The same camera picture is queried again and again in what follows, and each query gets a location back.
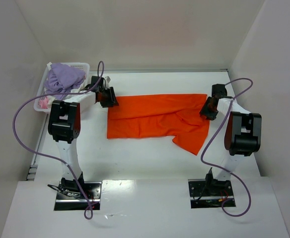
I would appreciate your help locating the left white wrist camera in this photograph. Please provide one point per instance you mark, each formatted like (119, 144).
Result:
(106, 83)

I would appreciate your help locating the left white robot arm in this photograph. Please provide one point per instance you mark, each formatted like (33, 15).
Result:
(65, 125)

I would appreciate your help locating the purple t shirt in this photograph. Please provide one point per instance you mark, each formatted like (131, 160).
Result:
(62, 78)

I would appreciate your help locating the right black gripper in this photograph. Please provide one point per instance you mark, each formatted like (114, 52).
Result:
(208, 111)

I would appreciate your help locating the orange t shirt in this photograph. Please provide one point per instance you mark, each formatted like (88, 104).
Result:
(161, 115)

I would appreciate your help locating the pink cloth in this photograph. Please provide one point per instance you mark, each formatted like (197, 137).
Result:
(43, 103)

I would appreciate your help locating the white plastic laundry basket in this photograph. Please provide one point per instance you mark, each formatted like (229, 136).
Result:
(41, 91)

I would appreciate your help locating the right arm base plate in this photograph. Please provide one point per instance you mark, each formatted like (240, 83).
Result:
(199, 196)

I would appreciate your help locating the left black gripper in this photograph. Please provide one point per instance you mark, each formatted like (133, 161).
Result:
(110, 97)

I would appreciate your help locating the white t shirt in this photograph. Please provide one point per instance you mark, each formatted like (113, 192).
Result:
(73, 92)

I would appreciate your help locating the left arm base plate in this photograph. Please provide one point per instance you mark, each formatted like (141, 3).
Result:
(67, 200)

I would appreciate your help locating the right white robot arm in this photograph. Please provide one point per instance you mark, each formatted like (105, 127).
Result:
(242, 136)

